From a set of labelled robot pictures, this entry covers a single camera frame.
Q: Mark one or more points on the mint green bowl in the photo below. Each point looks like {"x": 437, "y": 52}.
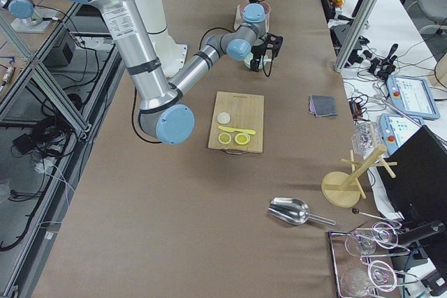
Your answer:
{"x": 266, "y": 60}

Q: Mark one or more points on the pink bowl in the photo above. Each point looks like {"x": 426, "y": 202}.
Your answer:
{"x": 266, "y": 8}

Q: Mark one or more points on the metal ice scoop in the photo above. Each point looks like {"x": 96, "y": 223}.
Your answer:
{"x": 295, "y": 211}

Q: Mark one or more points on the cream rabbit tray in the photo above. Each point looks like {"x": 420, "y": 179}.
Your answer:
{"x": 238, "y": 17}

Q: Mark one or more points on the white steamed bun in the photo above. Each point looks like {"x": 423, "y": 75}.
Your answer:
{"x": 223, "y": 118}

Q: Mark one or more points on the yellow plastic knife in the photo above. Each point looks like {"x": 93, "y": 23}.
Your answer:
{"x": 238, "y": 130}

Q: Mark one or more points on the grey folded cloth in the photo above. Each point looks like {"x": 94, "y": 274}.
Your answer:
{"x": 322, "y": 106}

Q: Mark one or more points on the lower lemon slice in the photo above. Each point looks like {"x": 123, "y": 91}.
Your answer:
{"x": 224, "y": 138}

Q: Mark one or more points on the wooden mug tree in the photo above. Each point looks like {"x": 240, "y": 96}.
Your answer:
{"x": 344, "y": 190}

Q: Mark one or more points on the blue teach pendant near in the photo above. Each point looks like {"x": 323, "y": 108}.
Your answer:
{"x": 395, "y": 130}

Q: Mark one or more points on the blue teach pendant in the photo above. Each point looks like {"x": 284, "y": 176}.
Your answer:
{"x": 395, "y": 130}
{"x": 412, "y": 95}

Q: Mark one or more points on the blue teach pendant far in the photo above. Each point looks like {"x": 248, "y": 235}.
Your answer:
{"x": 412, "y": 95}

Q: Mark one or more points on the black monitor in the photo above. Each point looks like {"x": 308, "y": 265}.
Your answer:
{"x": 418, "y": 191}

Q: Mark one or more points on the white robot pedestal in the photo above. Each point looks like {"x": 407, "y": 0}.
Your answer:
{"x": 172, "y": 55}

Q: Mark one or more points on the aluminium frame post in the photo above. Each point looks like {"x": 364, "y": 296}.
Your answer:
{"x": 353, "y": 34}

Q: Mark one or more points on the wire glass rack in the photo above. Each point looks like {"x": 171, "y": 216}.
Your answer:
{"x": 362, "y": 261}

